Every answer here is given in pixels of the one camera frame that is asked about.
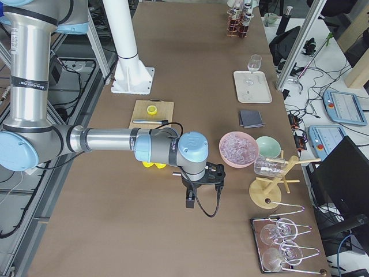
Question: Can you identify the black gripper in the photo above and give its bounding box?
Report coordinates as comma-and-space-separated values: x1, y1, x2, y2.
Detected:
185, 162, 225, 208

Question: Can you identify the copper wire bottle basket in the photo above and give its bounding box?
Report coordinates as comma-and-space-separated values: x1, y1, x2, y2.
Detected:
226, 3, 254, 38

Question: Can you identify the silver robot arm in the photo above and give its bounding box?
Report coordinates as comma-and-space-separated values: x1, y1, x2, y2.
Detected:
1, 1, 225, 208

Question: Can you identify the tea bottle rear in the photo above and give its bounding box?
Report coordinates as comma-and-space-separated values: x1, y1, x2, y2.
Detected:
228, 6, 241, 33

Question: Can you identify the tea bottle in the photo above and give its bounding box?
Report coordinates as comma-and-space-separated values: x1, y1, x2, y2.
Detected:
239, 3, 252, 38
228, 6, 241, 33

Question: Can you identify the tea bottle front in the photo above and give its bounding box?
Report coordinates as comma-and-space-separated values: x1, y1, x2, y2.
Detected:
239, 3, 252, 38

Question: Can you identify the whole yellow lemon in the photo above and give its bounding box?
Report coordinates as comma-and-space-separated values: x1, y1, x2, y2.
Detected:
142, 162, 154, 168

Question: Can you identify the pink bowl of ice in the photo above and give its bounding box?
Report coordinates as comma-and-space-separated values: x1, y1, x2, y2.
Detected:
219, 132, 259, 169

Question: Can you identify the wooden cup tree stand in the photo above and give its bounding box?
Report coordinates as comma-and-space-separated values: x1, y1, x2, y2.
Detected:
248, 151, 321, 209

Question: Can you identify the steel cylinder muddler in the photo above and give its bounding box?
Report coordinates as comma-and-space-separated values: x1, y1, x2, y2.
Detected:
132, 119, 169, 125

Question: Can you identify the glass jar on stand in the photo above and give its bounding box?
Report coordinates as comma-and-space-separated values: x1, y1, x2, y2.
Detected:
254, 156, 288, 177

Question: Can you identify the green empty bowl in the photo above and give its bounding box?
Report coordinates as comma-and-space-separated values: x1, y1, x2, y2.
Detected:
256, 136, 281, 158

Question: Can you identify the bamboo cutting board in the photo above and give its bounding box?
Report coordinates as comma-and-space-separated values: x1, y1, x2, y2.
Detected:
129, 100, 174, 129

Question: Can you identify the yellow lemon half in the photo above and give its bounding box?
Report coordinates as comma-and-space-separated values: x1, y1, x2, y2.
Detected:
146, 105, 158, 115

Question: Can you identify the grey folded cloth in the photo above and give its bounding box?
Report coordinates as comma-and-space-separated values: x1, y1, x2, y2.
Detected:
239, 110, 265, 128

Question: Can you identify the dark tray with glasses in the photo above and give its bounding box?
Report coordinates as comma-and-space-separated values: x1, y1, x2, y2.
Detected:
250, 217, 294, 274

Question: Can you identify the cream serving tray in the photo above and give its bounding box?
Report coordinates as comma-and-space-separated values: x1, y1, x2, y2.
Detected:
233, 70, 272, 104

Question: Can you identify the blue teach pendant near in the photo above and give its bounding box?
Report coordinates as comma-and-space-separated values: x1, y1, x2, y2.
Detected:
308, 125, 347, 160

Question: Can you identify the blue teach pendant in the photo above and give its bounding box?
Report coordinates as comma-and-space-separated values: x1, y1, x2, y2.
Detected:
308, 125, 347, 160
323, 90, 367, 126

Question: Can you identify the clear wine glass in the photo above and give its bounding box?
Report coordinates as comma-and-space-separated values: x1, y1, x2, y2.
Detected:
245, 54, 262, 85

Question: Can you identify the blue teach pendant far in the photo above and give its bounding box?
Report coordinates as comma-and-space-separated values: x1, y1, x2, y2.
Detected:
323, 90, 367, 126

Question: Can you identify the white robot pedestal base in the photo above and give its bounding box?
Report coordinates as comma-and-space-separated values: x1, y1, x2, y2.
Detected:
103, 0, 155, 95

